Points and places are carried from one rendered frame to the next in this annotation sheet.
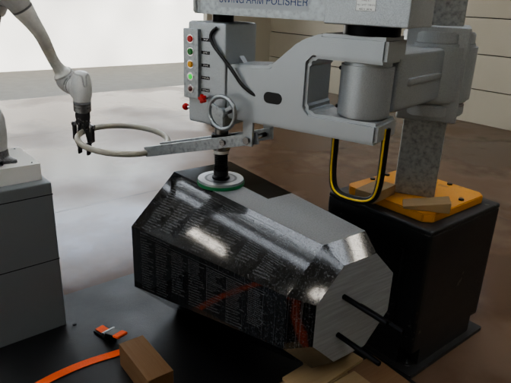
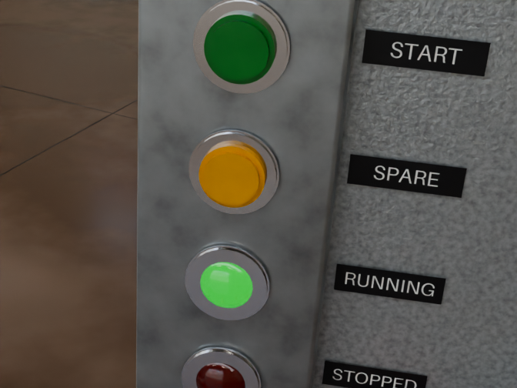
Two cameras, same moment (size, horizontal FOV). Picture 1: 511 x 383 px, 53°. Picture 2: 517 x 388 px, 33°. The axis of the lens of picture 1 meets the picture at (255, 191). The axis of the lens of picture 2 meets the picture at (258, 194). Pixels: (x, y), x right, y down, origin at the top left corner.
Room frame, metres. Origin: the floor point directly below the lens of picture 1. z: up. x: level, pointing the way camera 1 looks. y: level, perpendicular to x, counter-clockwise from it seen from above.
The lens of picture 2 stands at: (1.91, 0.42, 1.52)
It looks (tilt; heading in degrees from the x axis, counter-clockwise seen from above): 26 degrees down; 333
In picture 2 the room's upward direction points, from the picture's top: 4 degrees clockwise
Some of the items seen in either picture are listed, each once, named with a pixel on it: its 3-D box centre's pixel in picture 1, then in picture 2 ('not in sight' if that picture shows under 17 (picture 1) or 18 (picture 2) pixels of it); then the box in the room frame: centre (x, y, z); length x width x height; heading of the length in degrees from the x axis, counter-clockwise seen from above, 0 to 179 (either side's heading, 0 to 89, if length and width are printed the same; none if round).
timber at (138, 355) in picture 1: (145, 367); not in sight; (1.87, 0.46, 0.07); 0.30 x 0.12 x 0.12; 38
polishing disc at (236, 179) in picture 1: (220, 178); not in sight; (2.26, 0.16, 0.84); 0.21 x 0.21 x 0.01
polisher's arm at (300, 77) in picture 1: (299, 91); not in sight; (2.04, -0.16, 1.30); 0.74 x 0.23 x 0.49; 57
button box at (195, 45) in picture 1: (192, 64); (240, 157); (2.21, 0.28, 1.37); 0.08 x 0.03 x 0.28; 57
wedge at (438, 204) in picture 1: (426, 202); not in sight; (2.17, -0.77, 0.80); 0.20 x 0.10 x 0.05; 77
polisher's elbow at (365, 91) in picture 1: (365, 89); not in sight; (1.90, -0.39, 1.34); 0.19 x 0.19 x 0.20
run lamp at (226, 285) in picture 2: not in sight; (227, 282); (2.20, 0.29, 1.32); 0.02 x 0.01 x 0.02; 57
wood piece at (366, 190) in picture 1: (375, 191); not in sight; (2.28, -0.57, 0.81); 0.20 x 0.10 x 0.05; 138
